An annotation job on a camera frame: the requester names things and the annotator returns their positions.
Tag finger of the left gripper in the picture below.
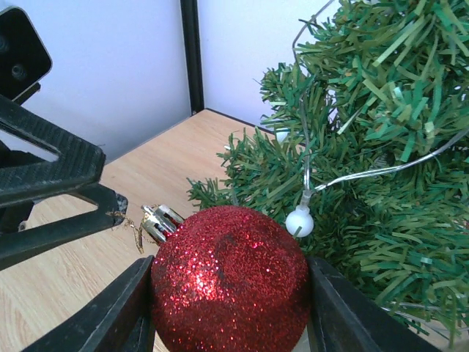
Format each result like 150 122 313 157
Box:
1 184 128 270
1 97 106 207

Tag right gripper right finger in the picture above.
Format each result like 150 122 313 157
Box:
307 257 437 352

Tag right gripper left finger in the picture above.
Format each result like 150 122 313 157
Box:
24 256 155 351

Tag fairy light string white beads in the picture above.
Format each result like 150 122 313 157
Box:
270 1 468 229

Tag red ball ornament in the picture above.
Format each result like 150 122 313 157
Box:
135 205 311 351

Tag small green christmas tree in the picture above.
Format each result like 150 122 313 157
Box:
189 1 468 344

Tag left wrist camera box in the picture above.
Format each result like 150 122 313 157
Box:
1 7 52 100

